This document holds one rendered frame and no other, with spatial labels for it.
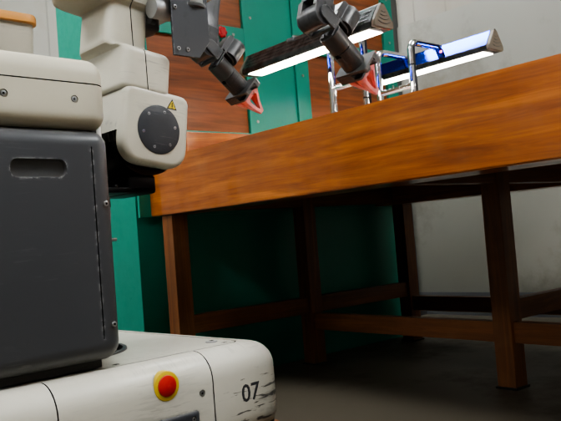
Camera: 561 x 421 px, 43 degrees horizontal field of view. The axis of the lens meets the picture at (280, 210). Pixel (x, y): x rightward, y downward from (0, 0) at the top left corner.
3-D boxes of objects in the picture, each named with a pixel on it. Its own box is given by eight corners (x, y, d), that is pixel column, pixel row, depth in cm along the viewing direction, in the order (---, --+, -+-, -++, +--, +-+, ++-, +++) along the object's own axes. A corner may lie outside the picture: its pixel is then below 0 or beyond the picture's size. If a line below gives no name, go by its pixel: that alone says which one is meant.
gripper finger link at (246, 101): (256, 107, 216) (236, 85, 211) (271, 102, 210) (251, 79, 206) (246, 123, 212) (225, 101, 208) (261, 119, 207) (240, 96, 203)
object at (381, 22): (375, 25, 196) (373, -1, 197) (239, 76, 244) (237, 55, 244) (394, 29, 201) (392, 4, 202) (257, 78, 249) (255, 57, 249)
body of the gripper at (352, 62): (348, 65, 179) (331, 43, 176) (379, 55, 172) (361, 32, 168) (338, 83, 177) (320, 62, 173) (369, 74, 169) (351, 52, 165)
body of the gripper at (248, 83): (238, 88, 212) (221, 71, 208) (260, 81, 204) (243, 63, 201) (228, 104, 209) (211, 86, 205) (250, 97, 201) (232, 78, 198)
